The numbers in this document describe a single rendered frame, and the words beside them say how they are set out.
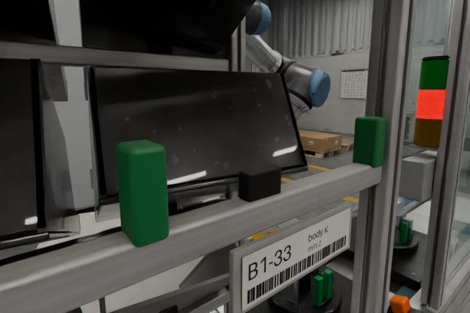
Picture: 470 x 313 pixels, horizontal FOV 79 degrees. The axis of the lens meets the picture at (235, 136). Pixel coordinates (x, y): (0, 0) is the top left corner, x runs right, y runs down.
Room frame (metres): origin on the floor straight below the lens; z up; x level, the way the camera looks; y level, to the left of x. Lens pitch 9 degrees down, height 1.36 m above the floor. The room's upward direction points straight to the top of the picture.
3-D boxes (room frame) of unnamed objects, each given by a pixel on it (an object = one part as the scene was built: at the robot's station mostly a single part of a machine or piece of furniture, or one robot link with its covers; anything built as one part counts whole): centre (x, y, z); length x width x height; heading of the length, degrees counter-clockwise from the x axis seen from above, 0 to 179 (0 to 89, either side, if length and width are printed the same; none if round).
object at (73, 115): (3.19, 1.63, 1.12); 0.80 x 0.54 x 2.25; 131
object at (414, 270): (0.69, -0.40, 0.96); 0.24 x 0.24 x 0.02; 38
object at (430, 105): (0.51, -0.35, 1.33); 0.05 x 0.05 x 0.05
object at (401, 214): (0.68, -0.41, 1.06); 0.08 x 0.04 x 0.07; 39
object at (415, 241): (0.69, -0.40, 0.98); 0.14 x 0.14 x 0.02
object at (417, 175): (0.51, -0.35, 1.29); 0.12 x 0.05 x 0.25; 128
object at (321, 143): (6.29, -1.64, 0.20); 1.20 x 0.80 x 0.41; 41
